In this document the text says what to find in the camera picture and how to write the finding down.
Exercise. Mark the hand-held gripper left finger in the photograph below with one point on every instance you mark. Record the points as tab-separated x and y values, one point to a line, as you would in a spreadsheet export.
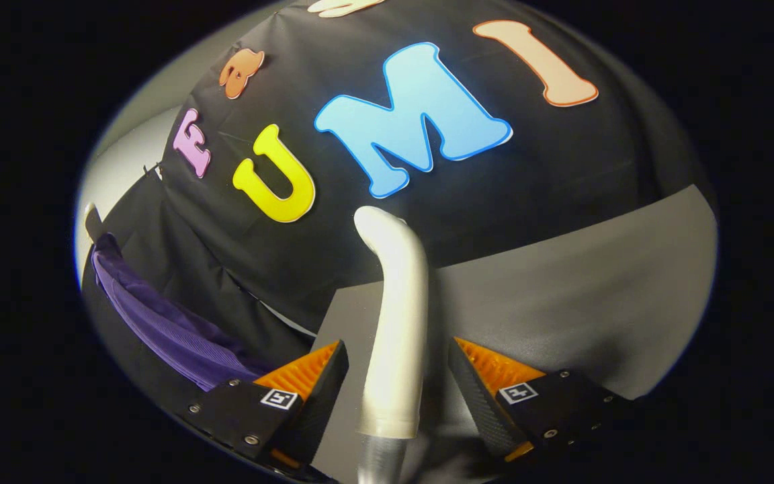
323	396

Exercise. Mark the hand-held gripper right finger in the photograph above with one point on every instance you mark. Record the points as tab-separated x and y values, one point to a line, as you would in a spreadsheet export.
474	396

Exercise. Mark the white garment steamer head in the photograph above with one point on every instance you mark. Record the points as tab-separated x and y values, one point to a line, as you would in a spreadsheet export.
397	323

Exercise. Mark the white plastic garment hanger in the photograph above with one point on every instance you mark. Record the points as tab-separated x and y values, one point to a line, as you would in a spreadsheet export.
89	215

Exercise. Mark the grey cabinet with dark top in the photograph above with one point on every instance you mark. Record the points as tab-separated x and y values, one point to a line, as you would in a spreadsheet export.
595	296

